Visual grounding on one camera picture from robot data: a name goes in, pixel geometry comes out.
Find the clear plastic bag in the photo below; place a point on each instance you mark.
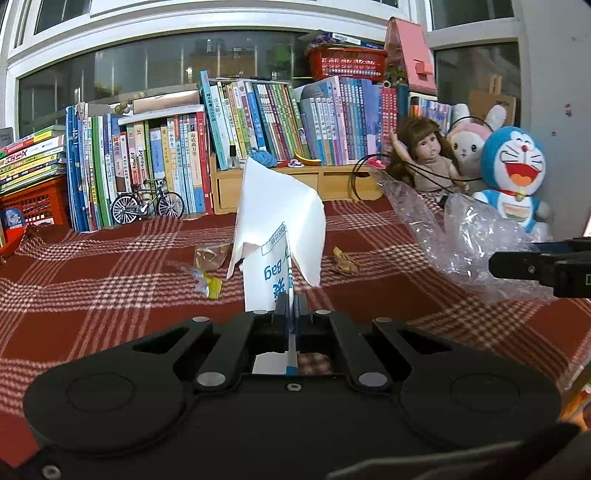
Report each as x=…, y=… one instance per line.
x=461, y=230

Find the pink white bunny plush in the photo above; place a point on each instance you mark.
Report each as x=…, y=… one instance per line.
x=468, y=141

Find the red white plaid blanket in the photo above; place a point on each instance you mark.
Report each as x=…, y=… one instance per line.
x=115, y=300

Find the blue yarn bundle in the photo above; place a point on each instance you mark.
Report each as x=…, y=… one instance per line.
x=263, y=157

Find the red plastic basket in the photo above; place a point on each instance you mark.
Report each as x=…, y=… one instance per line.
x=346, y=64

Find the white paper bag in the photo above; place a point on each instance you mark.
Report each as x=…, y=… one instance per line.
x=277, y=203

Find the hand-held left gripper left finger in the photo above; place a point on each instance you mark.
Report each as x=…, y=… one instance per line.
x=280, y=318

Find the brown haired doll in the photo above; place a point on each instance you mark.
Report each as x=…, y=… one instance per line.
x=429, y=147

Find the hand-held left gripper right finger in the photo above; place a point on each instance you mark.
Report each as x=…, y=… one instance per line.
x=302, y=318

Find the nail polish bottle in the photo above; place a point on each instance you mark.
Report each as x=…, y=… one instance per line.
x=232, y=159

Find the blue flat book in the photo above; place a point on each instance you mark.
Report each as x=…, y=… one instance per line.
x=351, y=39

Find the stack of flat books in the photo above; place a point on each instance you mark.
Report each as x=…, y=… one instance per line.
x=30, y=157

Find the yellow banana toy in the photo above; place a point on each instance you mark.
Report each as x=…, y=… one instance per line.
x=308, y=160

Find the miniature black bicycle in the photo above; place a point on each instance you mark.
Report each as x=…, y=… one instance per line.
x=123, y=210

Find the white framed window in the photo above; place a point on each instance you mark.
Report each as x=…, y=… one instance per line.
x=138, y=60

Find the yellow candy wrapper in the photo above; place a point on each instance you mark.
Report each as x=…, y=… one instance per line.
x=212, y=285

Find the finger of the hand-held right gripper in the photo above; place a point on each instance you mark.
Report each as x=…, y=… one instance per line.
x=563, y=245
x=521, y=266

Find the wooden drawer organizer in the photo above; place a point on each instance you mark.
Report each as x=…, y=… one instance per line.
x=286, y=184

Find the blue cat plush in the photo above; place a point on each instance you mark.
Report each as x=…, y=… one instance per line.
x=512, y=161

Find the pink toy house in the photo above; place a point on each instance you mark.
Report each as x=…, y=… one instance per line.
x=413, y=50

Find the white flat box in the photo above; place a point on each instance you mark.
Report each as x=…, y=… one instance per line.
x=166, y=102

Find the clear brown candy wrapper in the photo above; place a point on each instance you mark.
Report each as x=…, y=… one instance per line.
x=210, y=254

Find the red plastic crate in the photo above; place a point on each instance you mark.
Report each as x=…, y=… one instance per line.
x=41, y=205

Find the crumpled brown yellow wrapper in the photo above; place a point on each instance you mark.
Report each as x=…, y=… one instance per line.
x=346, y=263

